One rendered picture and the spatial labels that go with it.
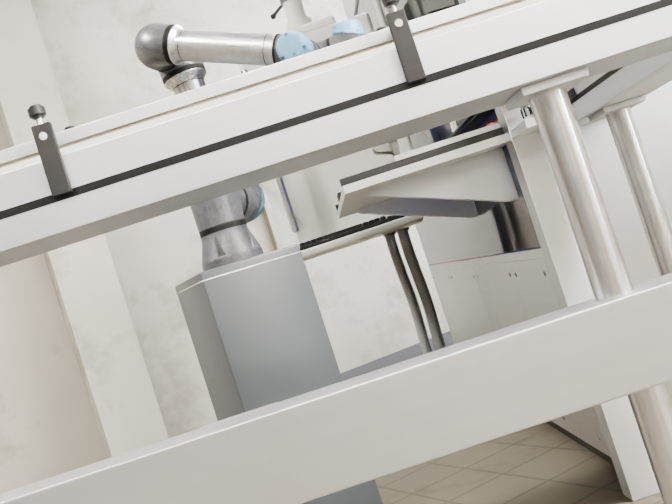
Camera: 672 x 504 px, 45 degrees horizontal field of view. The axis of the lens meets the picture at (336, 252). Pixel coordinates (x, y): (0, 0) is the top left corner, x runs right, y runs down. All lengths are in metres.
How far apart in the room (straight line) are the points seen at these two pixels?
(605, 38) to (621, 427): 1.09
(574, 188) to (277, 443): 0.50
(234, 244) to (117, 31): 3.27
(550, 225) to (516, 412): 0.89
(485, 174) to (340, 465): 1.09
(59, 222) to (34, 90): 3.59
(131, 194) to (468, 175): 1.10
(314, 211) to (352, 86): 1.86
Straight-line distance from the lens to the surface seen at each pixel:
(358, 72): 1.02
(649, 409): 1.12
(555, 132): 1.09
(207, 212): 1.91
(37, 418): 4.54
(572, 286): 1.90
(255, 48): 1.92
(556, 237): 1.89
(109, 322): 4.39
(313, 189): 2.86
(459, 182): 1.95
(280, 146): 1.00
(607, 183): 1.93
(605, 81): 1.61
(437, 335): 2.94
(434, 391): 1.03
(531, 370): 1.05
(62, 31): 4.98
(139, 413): 4.40
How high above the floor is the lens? 0.68
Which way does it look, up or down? 2 degrees up
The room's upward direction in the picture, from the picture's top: 18 degrees counter-clockwise
